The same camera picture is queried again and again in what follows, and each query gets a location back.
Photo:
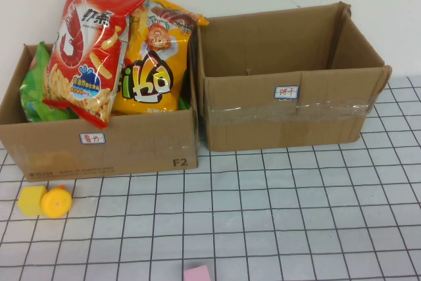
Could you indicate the large green snack bag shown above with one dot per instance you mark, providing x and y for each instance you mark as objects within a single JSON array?
[{"x": 34, "y": 90}]

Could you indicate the yellow toy block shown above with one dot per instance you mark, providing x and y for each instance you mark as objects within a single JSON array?
[{"x": 56, "y": 202}]

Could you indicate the white label red writing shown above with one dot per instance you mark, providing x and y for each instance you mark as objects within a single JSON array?
[
  {"x": 92, "y": 138},
  {"x": 287, "y": 92}
]

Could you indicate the cardboard box printed F2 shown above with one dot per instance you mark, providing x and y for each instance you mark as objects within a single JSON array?
[{"x": 138, "y": 149}]

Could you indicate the red shrimp cracker bag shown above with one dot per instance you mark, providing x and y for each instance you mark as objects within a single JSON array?
[{"x": 85, "y": 57}]

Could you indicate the taped brown cardboard box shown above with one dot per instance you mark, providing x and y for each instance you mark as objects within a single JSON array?
[{"x": 256, "y": 126}]

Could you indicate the pink foam cube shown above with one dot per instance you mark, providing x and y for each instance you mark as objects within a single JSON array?
[{"x": 197, "y": 274}]

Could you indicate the white black grid tablecloth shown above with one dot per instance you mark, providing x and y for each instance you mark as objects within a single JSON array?
[{"x": 296, "y": 221}]

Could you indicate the yellow foam block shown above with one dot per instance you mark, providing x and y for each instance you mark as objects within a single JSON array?
[{"x": 28, "y": 200}]

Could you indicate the orange potato chips bag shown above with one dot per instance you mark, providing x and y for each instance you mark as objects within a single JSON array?
[{"x": 154, "y": 80}]

